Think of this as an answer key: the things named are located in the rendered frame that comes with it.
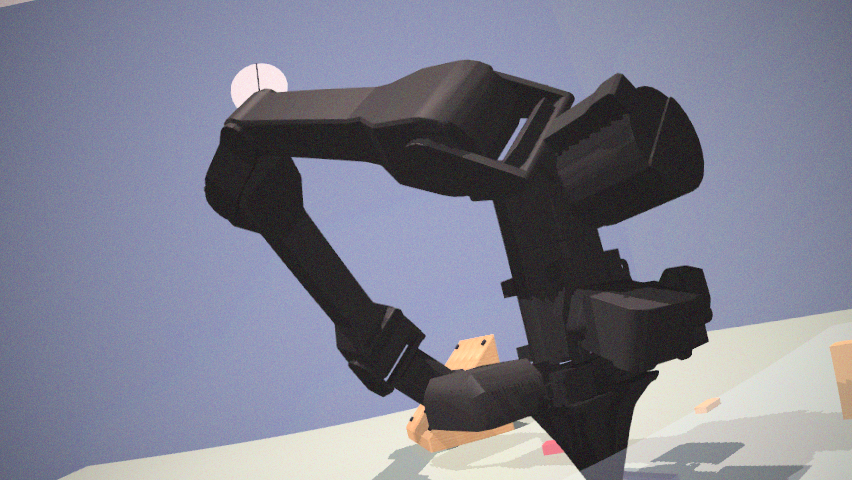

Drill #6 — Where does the pink rectangular block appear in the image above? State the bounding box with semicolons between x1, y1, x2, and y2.
542;440;563;455

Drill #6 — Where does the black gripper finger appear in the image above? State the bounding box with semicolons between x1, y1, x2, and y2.
531;391;614;471
596;370;659;455

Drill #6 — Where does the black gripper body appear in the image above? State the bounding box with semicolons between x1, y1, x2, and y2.
423;235;643;432

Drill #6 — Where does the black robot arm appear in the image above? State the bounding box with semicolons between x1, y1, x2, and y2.
204;60;713;406

